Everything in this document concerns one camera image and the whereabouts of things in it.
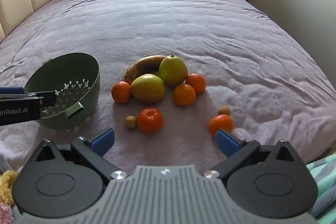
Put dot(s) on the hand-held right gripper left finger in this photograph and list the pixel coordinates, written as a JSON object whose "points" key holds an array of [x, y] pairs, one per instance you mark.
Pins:
{"points": [[105, 139]]}

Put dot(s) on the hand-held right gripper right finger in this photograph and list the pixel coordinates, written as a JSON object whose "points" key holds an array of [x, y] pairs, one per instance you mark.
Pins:
{"points": [[225, 142]]}

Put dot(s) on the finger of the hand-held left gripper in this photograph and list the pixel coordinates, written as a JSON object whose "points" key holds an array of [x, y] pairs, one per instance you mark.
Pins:
{"points": [[11, 90], [48, 100]]}

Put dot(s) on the green colander bowl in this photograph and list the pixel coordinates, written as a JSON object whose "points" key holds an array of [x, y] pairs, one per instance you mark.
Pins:
{"points": [[78, 74]]}

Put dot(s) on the orange tangerine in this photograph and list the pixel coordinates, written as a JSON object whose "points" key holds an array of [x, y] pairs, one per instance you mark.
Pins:
{"points": [[150, 120], [221, 124], [121, 92], [197, 82], [184, 95]]}

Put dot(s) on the round yellow-green pear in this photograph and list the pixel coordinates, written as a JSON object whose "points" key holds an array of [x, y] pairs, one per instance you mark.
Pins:
{"points": [[148, 88]]}

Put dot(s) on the small brown longan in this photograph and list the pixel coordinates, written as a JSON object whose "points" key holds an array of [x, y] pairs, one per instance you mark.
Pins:
{"points": [[131, 122], [224, 110]]}

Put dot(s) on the yellow plush toy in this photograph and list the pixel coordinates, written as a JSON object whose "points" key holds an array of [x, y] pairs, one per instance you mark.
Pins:
{"points": [[6, 187]]}

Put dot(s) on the brown spotted banana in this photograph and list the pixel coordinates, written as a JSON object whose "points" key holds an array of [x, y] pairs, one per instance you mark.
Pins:
{"points": [[140, 66]]}

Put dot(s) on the tall yellow-green pear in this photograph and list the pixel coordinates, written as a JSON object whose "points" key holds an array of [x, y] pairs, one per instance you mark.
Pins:
{"points": [[173, 71]]}

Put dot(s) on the pink plush toy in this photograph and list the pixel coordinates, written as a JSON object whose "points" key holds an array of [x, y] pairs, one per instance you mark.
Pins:
{"points": [[5, 213]]}

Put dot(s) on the teal patterned blanket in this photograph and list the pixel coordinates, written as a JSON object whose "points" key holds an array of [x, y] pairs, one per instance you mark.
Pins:
{"points": [[323, 182]]}

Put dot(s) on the purple bed sheet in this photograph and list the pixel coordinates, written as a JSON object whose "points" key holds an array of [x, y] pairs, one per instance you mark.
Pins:
{"points": [[199, 29]]}

